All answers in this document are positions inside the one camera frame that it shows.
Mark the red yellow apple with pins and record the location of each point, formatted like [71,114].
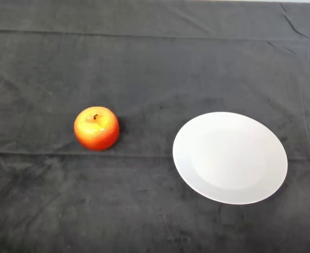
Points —
[97,133]

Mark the white round plate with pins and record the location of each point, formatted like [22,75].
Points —
[230,158]

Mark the black cloth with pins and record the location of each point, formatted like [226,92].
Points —
[144,66]

